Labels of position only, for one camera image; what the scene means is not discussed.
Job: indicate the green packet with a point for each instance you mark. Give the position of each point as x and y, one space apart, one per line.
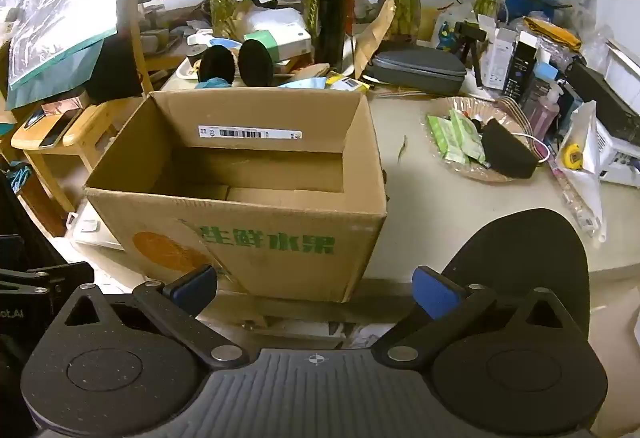
467 137
442 137

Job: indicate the teal cloth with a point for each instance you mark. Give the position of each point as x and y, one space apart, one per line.
212 84

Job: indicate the green white tissue box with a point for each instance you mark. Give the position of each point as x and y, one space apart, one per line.
287 40

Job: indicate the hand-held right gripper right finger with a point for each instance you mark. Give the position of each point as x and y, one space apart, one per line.
434 294

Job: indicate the pink pump bottle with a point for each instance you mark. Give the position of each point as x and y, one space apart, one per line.
542 112

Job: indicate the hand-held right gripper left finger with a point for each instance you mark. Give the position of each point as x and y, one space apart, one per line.
197 289

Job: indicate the black cloth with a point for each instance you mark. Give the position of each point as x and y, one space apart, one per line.
115 72

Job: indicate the black thermos bottle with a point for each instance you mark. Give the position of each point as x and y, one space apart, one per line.
332 17

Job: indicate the white printer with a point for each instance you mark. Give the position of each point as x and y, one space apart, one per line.
622 152

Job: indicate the tall black box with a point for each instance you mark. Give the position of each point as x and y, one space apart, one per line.
520 67

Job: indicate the white plastic pouch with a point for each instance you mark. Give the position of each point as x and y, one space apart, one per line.
582 167

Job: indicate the smartphone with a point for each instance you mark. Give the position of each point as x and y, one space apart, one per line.
60 130

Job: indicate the clear green plastic mailer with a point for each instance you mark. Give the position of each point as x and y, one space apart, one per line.
60 17

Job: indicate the black oval foam pad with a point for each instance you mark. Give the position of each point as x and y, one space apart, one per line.
256 63
217 63

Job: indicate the yellow packet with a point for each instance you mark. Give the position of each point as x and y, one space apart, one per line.
345 81

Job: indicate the tall white box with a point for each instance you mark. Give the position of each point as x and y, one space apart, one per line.
497 57

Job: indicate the blue box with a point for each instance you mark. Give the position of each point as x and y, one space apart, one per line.
545 71

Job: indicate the light blue cloth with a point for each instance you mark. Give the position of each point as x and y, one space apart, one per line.
305 82

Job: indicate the white tray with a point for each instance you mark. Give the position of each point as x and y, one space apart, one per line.
184 70

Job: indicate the wooden chair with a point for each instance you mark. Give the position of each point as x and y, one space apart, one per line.
90 127

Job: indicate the grey zip case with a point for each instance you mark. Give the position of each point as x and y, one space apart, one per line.
415 67

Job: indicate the wooden side table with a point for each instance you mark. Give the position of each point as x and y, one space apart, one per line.
165 60

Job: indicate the brown paper bag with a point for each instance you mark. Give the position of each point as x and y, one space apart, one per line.
375 32

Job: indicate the brown paper sheet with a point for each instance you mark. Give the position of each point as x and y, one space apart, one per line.
245 20

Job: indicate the yellow tape measure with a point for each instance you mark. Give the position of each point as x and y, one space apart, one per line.
572 156

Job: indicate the blue container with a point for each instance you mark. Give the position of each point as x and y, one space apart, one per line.
532 0

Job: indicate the small tripod camera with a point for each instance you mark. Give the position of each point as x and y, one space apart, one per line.
470 35

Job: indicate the cardboard box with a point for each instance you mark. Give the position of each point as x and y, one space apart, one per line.
250 233

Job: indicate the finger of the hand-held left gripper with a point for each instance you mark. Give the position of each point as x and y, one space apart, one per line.
45 279

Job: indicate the yellow cloth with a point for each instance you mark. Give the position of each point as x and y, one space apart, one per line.
552 31

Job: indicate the wicker basket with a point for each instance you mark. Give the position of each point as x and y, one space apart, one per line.
450 170

